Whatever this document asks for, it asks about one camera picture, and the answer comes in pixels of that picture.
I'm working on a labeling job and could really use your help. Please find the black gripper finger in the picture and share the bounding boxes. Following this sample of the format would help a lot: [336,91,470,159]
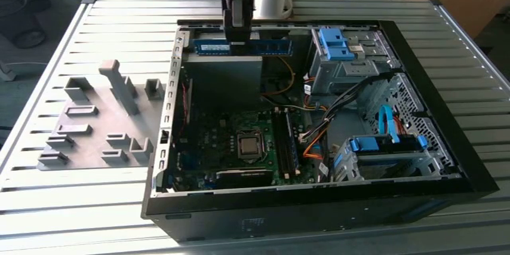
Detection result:
[223,10,252,56]

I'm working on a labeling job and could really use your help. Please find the grey power supply unit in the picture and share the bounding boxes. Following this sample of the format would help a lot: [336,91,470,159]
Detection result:
[183,31,264,103]

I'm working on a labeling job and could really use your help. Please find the blue plastic drive carrier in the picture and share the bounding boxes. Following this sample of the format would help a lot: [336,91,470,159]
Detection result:
[317,27,355,62]

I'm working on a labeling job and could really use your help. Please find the grey metal drive cage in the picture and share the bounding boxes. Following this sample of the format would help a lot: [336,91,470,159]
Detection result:
[309,26,401,96]

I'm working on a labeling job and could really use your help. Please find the green motherboard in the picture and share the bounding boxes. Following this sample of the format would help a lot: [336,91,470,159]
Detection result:
[173,104,319,192]

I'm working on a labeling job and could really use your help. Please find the CPU with silver top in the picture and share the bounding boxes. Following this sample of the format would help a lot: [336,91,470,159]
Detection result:
[240,137,261,155]

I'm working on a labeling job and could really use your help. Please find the grey parts rack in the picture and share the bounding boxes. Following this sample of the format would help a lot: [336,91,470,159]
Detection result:
[34,59,168,174]

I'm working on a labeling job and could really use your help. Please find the black graphics card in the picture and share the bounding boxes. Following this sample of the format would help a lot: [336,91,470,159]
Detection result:
[215,167,276,189]

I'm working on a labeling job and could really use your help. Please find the perforated metal chassis panel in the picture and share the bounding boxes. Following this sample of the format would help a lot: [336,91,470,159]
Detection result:
[357,72,458,175]

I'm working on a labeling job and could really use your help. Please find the hard disk in blue carrier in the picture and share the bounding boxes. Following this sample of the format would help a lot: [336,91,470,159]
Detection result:
[349,136,428,156]

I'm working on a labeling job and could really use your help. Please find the black wheeled chair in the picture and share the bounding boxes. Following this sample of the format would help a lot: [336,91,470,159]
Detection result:
[0,0,52,50]

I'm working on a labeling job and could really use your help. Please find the grey metal disk bay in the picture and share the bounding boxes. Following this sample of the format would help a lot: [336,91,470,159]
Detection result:
[332,134,458,182]

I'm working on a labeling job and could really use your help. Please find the white floor stand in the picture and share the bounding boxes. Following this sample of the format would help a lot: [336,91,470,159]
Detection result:
[0,62,48,81]

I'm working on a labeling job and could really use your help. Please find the black PC case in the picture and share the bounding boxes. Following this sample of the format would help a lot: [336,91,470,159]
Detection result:
[138,19,499,242]

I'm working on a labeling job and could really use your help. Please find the thin orange wire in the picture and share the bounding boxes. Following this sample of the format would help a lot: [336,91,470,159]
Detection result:
[261,56,295,96]

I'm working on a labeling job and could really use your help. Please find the multicolour power wires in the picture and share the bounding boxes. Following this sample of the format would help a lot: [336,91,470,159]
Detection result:
[273,102,329,114]

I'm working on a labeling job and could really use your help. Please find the black cable bundle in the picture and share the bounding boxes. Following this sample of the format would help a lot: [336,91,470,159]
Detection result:
[297,74,393,145]

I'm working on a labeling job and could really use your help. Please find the CPU socket metal frame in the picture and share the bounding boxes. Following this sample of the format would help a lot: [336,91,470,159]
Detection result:
[236,129,267,165]

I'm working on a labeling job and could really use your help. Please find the orange flat data cable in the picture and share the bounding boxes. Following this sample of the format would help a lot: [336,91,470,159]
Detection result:
[301,129,331,160]

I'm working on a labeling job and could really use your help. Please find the blue flat data cable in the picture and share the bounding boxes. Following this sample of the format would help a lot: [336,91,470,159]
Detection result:
[376,104,401,144]

